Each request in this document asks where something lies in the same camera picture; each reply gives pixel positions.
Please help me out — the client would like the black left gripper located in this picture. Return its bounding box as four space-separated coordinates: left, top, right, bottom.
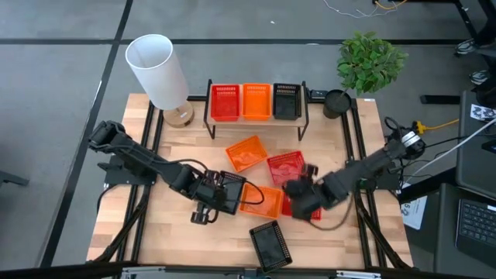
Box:
191 170 229 226

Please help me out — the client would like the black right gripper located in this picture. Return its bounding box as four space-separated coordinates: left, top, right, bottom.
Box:
284 164 325 222

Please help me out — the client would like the red plastic slotted basket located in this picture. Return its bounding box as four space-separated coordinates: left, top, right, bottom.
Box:
210 84 241 122
281 193 323 222
266 150 307 187

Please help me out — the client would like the black plastic slotted basket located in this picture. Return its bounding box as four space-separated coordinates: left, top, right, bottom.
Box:
272 82 303 121
249 219 293 274
216 170 248 216

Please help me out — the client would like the orange plastic slotted basket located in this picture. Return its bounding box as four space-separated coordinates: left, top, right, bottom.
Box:
225 135 269 174
241 82 273 121
239 182 284 220

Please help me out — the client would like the black box device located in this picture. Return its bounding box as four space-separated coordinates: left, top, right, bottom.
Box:
308 89 329 103

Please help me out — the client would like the white paper sheet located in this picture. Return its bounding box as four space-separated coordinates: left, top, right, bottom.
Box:
401 193 429 231

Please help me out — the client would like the green potted plant black pot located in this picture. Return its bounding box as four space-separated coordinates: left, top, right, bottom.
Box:
322 30 409 120

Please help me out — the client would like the black floor bar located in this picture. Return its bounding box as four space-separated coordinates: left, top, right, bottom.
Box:
420 94 462 105

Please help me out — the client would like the white lamp with wooden base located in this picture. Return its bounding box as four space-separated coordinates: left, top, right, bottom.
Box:
125 33 195 129

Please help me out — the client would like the black table front beam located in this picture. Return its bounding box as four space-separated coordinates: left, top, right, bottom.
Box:
0 261 496 279

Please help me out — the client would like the black side desk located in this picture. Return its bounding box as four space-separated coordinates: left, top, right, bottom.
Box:
398 89 496 279

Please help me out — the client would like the black laptop keyboard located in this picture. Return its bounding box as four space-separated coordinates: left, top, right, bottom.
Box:
453 197 496 268

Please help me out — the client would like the white printed paper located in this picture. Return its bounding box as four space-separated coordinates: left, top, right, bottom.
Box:
470 103 496 122

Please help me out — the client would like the black floor stand foot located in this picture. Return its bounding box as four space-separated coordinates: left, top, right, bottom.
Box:
0 169 30 188

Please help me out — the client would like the black left wrist camera cable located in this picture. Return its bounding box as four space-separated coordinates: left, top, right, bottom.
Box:
153 157 267 206

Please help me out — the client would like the dark right arm cable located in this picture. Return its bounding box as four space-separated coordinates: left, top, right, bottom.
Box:
309 191 356 233

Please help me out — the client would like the wooden shelf black metal frame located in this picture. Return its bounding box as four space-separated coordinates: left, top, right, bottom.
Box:
203 79 310 141

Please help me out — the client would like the yellow plug cable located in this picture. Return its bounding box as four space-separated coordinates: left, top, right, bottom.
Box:
412 118 460 136

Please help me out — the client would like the thick white cable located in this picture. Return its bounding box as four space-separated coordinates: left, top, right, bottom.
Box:
402 117 496 183

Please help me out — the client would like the thin white floor cable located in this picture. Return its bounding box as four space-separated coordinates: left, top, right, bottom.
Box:
322 0 400 19

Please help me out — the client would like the thin yellow cable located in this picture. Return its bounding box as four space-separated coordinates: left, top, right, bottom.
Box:
374 0 408 11

